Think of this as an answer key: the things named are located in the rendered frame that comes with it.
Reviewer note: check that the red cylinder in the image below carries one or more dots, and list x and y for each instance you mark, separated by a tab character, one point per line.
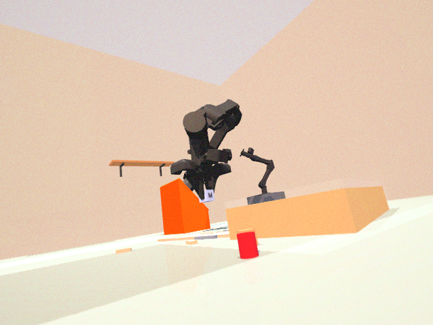
247	245

